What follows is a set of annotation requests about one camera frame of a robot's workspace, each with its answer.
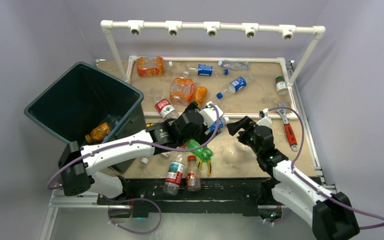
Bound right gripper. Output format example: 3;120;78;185
227;115;262;157

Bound Pocari Sweat bottle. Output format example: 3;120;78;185
205;116;230;134

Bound green plastic bottle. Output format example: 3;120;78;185
186;139;214;162

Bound red label bottle red cap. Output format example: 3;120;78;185
154;98;180;120

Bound small red cap bottle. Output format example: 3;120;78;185
186;155;202;192

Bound red label water bottle front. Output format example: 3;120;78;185
163;152;187;196

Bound large crushed orange label bottle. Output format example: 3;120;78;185
136;56;173;77

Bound tall blue label water bottle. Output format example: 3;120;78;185
106;115;122;130

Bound orange juice bottle orange cap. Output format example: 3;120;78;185
85;122;113;144

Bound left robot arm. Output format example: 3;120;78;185
56;106;224;205

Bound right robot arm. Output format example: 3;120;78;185
226;116;360;240

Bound dark green plastic bin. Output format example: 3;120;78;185
23;61;150;174

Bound small orange juice bottle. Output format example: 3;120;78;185
192;86;208;108

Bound Pepsi bottle blue cap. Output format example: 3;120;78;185
216;74;254;100

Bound small jar green lid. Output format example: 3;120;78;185
275;76;288;95

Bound clear crushed bottle back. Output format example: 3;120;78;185
218;60;250;71

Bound blue label bottle back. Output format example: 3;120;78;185
186;64;229;77

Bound clear bottle white cap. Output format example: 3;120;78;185
140;157;149;165

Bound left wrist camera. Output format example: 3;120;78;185
198;101;224;128

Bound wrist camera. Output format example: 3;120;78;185
256;108;273;128
198;101;224;128

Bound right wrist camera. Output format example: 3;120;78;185
256;108;273;128

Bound yellow handled pliers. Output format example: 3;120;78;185
197;157;212;177

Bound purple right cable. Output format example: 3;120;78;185
267;106;384;231

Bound red handled adjustable wrench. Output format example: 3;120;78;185
276;108;299;152

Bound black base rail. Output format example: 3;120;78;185
97;177;278;218

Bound white PVC pipe frame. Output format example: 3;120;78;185
96;20;326;110

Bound purple cable loop front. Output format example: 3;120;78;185
107;197;163;236

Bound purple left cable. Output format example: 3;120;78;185
46;103;221;191

